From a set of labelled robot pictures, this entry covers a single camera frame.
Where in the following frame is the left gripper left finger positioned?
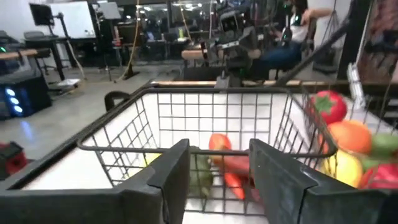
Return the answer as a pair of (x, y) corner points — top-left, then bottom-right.
(0, 138), (191, 224)

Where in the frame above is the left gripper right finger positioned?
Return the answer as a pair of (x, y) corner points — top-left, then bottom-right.
(248, 138), (398, 224)

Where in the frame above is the yellow lemon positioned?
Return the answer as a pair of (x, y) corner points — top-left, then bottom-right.
(320, 149), (364, 188)
(141, 152), (162, 167)

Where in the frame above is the green lime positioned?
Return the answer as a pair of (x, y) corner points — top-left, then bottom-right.
(369, 133), (398, 158)
(360, 157), (383, 170)

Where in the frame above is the orange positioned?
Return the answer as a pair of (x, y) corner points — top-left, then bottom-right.
(320, 119), (373, 156)

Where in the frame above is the long red green vegetable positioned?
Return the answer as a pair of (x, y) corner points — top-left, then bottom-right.
(223, 172), (261, 203)

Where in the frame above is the green cucumber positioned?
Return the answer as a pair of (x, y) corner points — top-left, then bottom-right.
(188, 146), (215, 198)

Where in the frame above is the red bell pepper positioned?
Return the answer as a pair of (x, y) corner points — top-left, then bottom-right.
(208, 133), (233, 164)

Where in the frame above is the black wire basket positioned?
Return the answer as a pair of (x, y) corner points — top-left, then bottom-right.
(76, 86), (339, 217)

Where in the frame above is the red and black box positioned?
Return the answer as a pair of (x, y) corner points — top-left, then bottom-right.
(0, 141), (29, 181)

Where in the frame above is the black computer with blue lights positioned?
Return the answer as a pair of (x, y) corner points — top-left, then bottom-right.
(0, 74), (53, 121)

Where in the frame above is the person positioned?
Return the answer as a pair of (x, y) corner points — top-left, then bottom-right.
(248, 0), (333, 80)

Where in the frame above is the black desk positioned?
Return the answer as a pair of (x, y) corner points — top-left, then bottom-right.
(23, 30), (72, 82)

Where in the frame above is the white whiteboard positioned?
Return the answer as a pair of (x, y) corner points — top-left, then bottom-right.
(49, 1), (98, 40)

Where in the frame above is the black monitor on stand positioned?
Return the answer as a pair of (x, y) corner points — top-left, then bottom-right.
(29, 2), (56, 27)

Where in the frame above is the black frame strut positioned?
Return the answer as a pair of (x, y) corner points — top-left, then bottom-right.
(275, 20), (352, 88)

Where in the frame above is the yellow cord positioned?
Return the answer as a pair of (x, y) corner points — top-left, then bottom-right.
(116, 0), (141, 82)

